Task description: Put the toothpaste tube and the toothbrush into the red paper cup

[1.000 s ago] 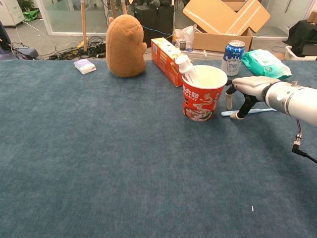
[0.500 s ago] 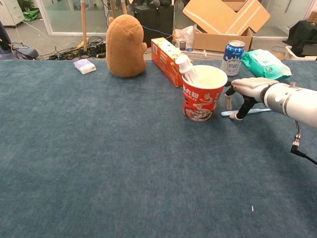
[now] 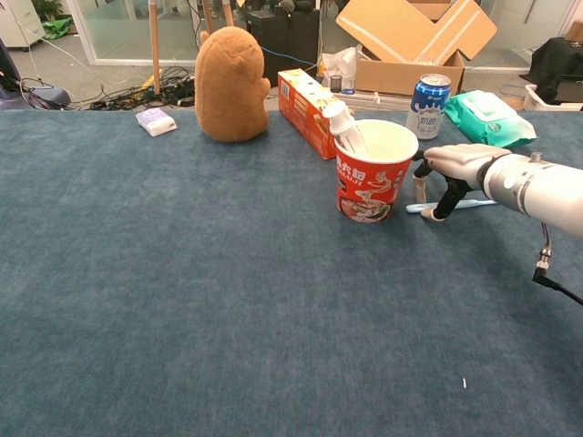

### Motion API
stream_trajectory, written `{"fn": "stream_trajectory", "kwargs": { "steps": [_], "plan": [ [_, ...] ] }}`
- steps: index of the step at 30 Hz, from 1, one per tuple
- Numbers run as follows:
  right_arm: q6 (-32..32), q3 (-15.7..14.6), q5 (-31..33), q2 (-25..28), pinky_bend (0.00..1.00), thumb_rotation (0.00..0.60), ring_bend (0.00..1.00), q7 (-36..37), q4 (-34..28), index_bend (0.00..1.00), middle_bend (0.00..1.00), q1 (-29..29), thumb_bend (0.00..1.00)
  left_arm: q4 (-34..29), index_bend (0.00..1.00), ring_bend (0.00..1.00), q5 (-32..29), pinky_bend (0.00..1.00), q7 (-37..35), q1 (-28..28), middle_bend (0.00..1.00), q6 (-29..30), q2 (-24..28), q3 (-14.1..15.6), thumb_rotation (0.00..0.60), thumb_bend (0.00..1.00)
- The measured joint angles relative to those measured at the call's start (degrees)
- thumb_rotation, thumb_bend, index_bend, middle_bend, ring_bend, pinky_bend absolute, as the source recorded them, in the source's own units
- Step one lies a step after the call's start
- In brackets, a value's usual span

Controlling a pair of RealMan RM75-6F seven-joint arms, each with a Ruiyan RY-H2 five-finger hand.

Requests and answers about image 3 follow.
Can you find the green potted plant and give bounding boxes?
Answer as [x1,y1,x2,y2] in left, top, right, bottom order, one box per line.
[31,0,63,22]

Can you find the brown plush toy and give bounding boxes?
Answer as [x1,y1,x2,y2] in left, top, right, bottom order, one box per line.
[194,25,271,144]

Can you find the small purple tissue pack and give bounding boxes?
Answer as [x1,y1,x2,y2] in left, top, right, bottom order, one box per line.
[135,107,178,137]

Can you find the white cabinet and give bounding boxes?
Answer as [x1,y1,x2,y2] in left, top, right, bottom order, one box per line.
[0,0,46,49]

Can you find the green wet wipes pack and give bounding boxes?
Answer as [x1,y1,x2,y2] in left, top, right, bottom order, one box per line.
[444,89,537,149]

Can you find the black cabinet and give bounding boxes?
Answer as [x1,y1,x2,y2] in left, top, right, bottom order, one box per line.
[245,7,321,87]

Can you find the open brown cardboard box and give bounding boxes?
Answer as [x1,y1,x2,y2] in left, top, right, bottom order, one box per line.
[335,0,498,97]

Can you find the blue white drink can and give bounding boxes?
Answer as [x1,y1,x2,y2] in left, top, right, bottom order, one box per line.
[405,73,453,141]

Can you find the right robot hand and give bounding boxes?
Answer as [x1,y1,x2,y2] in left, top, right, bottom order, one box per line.
[412,143,514,223]

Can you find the blue network cable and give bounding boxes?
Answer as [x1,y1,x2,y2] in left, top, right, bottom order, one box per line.
[263,45,318,67]

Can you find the light blue toothbrush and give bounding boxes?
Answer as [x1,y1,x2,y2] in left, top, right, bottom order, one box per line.
[404,198,500,215]

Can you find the green bag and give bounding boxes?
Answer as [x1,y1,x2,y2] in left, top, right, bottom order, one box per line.
[41,16,73,41]

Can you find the blue table cloth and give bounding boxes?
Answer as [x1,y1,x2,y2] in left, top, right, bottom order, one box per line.
[0,108,583,437]

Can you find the black floor cable bundle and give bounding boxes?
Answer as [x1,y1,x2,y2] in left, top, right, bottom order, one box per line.
[17,66,197,111]

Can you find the white toothpaste tube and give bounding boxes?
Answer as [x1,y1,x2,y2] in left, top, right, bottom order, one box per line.
[322,99,370,158]

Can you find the black cloth covered object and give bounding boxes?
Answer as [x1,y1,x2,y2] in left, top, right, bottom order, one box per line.
[530,36,583,106]

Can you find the orange cardboard snack box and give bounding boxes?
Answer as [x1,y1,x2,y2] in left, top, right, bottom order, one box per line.
[277,68,355,161]

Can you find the red instant noodle cup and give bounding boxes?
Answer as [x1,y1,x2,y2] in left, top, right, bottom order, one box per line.
[333,117,420,224]

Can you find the white plastic bag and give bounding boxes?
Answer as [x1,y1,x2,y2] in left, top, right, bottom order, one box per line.
[321,46,358,90]

